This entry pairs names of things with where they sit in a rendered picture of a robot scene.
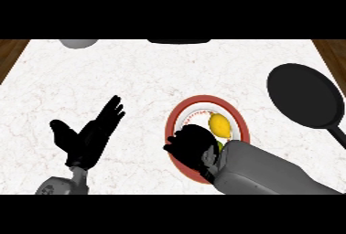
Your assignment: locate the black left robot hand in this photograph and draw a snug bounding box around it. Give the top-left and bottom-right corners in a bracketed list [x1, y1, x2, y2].
[49, 94, 127, 171]

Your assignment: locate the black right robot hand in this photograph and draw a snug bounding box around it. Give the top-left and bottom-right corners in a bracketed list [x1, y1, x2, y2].
[162, 123, 222, 185]

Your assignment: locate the green pear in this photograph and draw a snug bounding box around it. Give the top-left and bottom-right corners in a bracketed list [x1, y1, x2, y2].
[214, 140, 226, 154]

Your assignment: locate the red rimmed white plate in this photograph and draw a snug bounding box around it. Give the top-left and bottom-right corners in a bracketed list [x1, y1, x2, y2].
[164, 94, 251, 186]

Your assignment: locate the black frying pan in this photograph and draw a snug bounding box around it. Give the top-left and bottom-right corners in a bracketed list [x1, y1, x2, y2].
[266, 62, 346, 150]

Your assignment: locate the yellow lemon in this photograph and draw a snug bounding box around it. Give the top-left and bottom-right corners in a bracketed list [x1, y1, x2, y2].
[207, 112, 232, 139]

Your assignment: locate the grey round bowl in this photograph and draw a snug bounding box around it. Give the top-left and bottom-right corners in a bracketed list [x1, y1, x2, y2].
[57, 39, 100, 49]

